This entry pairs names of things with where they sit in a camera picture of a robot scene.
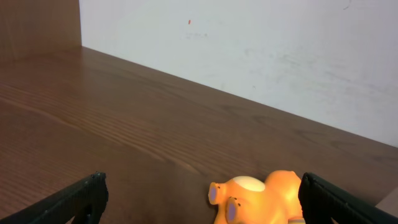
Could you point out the orange dinosaur toy figure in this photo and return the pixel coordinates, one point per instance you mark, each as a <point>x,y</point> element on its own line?
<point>245,199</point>

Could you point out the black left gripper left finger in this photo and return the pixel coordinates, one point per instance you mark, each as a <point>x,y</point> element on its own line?
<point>81,202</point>

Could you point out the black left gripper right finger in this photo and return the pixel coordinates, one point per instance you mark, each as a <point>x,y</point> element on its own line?
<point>325,203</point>

